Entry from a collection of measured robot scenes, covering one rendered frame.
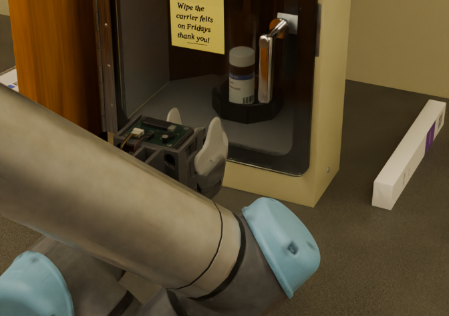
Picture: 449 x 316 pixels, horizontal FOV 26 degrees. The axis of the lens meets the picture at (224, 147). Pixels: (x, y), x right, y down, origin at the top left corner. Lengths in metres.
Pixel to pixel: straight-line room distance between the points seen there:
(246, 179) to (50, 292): 0.61
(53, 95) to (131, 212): 0.73
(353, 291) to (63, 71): 0.51
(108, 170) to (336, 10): 0.65
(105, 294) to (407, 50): 0.97
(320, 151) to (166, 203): 0.64
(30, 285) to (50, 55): 0.62
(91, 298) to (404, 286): 0.51
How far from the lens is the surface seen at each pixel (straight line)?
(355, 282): 1.20
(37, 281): 0.78
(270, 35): 1.17
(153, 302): 0.80
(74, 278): 0.80
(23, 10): 1.29
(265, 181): 1.34
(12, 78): 1.62
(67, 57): 1.39
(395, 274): 1.22
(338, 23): 1.26
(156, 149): 0.91
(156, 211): 0.67
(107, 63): 1.35
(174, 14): 1.27
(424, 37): 1.65
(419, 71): 1.67
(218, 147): 1.02
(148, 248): 0.68
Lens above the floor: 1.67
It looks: 30 degrees down
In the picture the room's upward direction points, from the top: straight up
